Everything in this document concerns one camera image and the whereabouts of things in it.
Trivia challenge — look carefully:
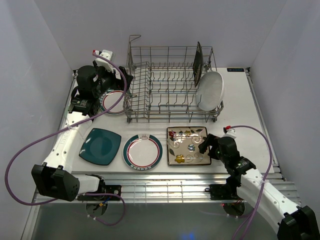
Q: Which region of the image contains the black floral square plate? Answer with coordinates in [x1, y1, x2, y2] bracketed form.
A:
[192, 41, 204, 87]

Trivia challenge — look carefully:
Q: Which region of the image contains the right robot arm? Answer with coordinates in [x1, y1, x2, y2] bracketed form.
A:
[198, 134, 320, 240]

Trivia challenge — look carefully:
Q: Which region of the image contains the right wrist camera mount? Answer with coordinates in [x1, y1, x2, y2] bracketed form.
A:
[223, 125, 237, 139]

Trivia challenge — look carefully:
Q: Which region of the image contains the right corner logo sticker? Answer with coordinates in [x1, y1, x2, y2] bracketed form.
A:
[226, 67, 245, 73]

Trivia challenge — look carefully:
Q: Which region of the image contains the white oval plate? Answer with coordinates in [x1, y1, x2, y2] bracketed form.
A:
[196, 71, 225, 111]

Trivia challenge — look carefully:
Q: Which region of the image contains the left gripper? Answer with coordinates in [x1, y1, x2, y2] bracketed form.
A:
[93, 60, 133, 98]

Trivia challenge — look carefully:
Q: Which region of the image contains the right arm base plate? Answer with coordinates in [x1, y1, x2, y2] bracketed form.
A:
[204, 184, 239, 200]

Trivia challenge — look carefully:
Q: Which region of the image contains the mint green plate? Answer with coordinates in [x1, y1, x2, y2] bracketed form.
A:
[63, 107, 68, 119]

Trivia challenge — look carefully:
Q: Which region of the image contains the striped rim plate front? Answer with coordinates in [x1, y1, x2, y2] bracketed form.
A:
[122, 133, 163, 172]

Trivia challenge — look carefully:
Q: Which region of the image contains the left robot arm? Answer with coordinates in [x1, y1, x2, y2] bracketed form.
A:
[31, 65, 133, 202]

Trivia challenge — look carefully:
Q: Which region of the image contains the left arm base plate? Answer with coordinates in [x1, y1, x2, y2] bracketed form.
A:
[76, 185, 122, 202]

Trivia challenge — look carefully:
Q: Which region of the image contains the beige floral square plate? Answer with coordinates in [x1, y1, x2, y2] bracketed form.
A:
[166, 126, 212, 167]

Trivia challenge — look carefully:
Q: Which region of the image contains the grey wire dish rack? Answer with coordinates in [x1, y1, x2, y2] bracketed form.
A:
[123, 34, 224, 123]

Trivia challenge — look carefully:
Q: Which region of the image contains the teal square plate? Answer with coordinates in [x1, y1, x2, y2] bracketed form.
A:
[78, 128, 122, 166]

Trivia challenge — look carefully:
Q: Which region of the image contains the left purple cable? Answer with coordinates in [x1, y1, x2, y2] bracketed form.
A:
[4, 51, 129, 226]

